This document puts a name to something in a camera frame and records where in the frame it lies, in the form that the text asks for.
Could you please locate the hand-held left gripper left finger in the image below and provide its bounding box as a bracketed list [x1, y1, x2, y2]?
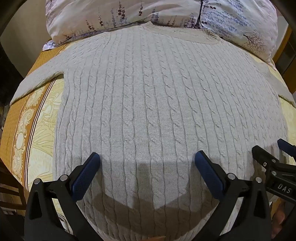
[24, 152, 101, 241]

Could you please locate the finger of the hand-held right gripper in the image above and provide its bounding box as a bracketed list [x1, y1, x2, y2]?
[277, 138, 296, 165]
[252, 145, 283, 177]

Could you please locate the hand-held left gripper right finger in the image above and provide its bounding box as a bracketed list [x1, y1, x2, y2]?
[194, 150, 272, 241]

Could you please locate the beige cable-knit sweater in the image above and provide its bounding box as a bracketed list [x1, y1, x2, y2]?
[9, 21, 296, 241]

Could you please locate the person's right hand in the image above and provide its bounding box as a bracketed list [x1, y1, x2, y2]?
[271, 201, 289, 241]

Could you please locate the yellow patterned bedspread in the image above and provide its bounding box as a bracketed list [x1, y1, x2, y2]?
[0, 43, 296, 241]

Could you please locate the dark wooden furniture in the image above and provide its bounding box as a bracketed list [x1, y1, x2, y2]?
[0, 159, 26, 219]

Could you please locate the wooden headboard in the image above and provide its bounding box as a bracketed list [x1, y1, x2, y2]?
[272, 24, 296, 78]

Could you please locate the tree-print floral pillow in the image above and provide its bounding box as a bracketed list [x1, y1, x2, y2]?
[196, 0, 278, 67]

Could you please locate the white lavender-print pillow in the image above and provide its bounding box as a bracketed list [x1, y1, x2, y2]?
[42, 0, 204, 50]

